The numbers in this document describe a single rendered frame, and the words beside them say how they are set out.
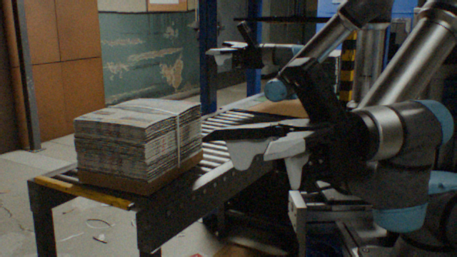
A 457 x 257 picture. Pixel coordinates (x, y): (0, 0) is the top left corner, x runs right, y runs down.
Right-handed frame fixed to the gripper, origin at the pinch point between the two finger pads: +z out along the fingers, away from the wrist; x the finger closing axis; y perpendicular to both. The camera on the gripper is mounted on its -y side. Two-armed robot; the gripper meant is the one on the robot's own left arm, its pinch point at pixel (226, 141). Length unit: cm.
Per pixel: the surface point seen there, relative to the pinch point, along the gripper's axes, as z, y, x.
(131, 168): -13, 22, 91
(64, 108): -45, 30, 465
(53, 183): 9, 27, 110
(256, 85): -147, 9, 232
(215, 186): -43, 35, 94
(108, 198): -4, 30, 89
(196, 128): -42, 15, 106
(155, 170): -20, 24, 89
